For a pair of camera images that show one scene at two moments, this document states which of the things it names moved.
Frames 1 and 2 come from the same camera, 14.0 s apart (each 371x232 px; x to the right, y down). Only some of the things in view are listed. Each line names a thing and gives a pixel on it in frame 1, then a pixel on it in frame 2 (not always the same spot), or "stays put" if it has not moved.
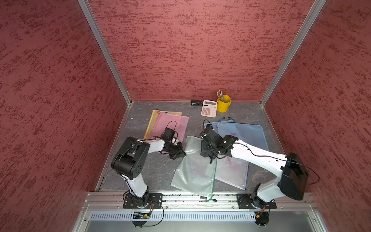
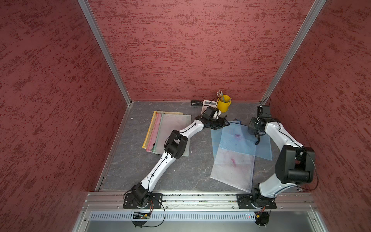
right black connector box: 262,218 stays put
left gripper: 179,152 to 221,123
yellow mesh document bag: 154,117 stays put
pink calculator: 209,108 stays put
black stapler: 196,103 stays put
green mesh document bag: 196,173 to 168,123
